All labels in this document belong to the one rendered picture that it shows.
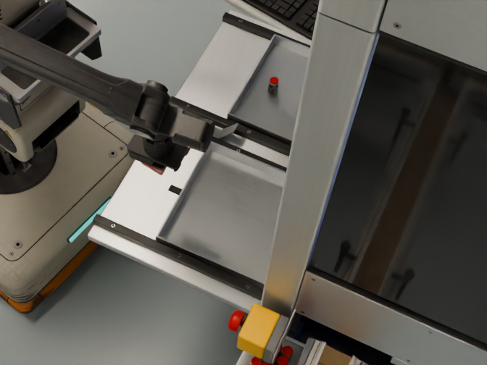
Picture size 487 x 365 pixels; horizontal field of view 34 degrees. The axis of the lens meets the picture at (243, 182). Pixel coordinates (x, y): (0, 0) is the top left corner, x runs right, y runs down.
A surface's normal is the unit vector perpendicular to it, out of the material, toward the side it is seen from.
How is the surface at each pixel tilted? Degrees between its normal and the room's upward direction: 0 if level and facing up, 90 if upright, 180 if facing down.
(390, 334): 90
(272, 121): 0
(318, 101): 90
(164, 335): 0
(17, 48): 49
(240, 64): 0
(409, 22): 90
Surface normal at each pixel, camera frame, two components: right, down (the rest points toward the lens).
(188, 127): -0.02, -0.11
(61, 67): 0.60, 0.13
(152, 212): 0.05, -0.49
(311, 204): -0.43, 0.78
